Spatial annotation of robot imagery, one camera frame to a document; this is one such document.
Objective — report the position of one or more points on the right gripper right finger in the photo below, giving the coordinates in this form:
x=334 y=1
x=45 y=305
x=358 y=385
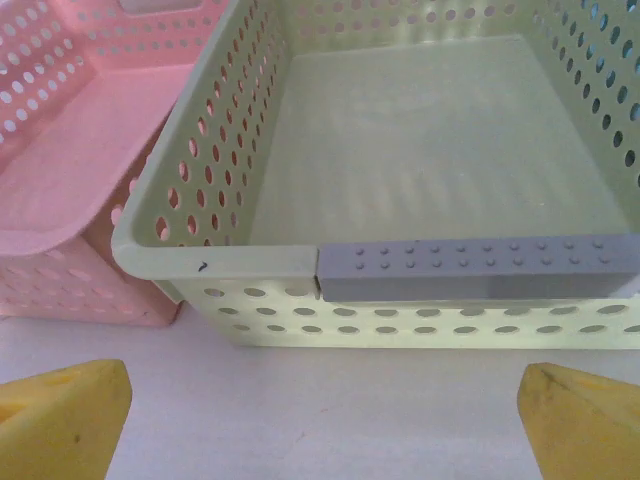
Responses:
x=585 y=430

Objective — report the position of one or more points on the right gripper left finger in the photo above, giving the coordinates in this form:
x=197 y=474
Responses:
x=60 y=425

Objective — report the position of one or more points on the pink perforated plastic basket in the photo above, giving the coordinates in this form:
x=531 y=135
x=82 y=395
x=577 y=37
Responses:
x=75 y=175

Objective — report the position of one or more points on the green perforated plastic basket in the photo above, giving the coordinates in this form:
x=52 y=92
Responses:
x=425 y=150

